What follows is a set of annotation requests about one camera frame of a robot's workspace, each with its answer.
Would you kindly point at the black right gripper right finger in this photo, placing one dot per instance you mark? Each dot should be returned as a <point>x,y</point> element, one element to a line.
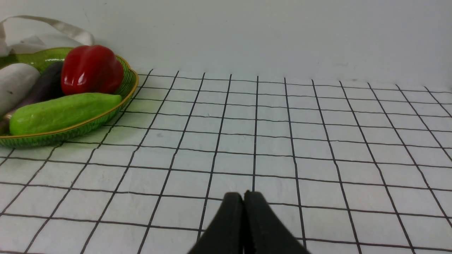
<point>264,232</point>

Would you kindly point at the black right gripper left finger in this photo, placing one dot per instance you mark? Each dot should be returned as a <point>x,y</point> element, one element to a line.
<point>222,236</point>

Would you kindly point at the purple eggplant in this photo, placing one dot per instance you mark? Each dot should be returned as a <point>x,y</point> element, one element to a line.
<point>46,87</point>

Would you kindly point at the white cloth tote bag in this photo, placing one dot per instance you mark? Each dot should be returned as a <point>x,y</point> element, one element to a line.
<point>65,35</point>

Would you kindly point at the white black grid tablecloth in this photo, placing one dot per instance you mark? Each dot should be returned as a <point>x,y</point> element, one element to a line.
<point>349,167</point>

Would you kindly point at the green cucumber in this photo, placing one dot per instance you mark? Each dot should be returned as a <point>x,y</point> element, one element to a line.
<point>61,113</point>

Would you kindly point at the red bell pepper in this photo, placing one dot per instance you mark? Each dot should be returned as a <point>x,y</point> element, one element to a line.
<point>91,69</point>

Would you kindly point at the green woven plastic basket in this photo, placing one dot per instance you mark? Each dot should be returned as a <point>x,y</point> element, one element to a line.
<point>40,60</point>

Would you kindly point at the white radish with leaves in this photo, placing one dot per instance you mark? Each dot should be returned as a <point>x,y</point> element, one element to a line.
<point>16,81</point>

